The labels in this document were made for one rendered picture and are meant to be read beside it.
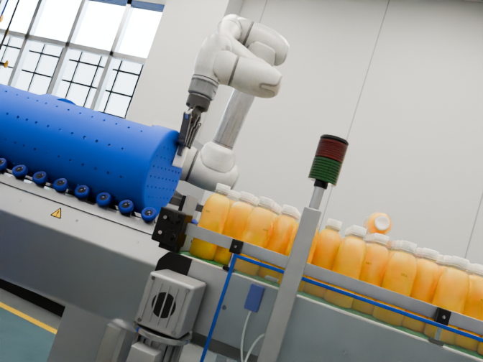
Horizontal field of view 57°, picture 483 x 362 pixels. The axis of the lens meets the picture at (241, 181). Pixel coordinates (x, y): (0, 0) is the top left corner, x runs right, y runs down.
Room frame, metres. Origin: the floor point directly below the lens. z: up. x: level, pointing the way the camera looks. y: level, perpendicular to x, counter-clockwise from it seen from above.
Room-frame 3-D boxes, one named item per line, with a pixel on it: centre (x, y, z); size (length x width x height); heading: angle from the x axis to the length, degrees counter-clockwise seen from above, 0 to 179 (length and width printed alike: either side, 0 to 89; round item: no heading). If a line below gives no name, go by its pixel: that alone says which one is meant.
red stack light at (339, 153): (0.94, -0.16, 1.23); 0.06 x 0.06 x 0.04
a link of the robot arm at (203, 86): (1.41, 0.21, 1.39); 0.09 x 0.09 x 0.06
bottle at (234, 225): (1.25, -0.03, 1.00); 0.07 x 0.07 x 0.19
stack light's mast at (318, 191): (0.94, -0.16, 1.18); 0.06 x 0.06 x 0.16
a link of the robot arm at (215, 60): (1.42, 0.20, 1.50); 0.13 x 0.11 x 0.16; 95
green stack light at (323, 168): (0.94, -0.16, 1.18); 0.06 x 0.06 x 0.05
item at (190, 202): (1.38, 0.13, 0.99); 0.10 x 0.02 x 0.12; 168
